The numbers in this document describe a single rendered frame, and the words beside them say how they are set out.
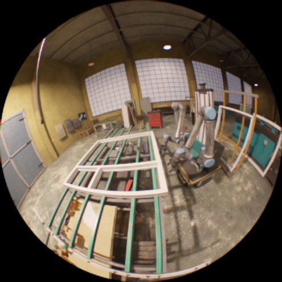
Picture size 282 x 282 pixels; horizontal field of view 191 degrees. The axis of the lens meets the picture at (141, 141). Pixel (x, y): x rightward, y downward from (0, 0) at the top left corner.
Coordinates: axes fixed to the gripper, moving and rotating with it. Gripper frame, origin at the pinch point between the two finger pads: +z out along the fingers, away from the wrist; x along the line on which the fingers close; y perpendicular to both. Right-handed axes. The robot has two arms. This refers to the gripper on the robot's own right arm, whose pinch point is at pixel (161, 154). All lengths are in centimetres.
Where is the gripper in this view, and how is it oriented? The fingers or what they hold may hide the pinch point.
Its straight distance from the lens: 146.7
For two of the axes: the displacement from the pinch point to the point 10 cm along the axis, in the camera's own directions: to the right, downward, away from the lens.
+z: -1.9, 9.5, 2.4
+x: -2.5, -2.9, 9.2
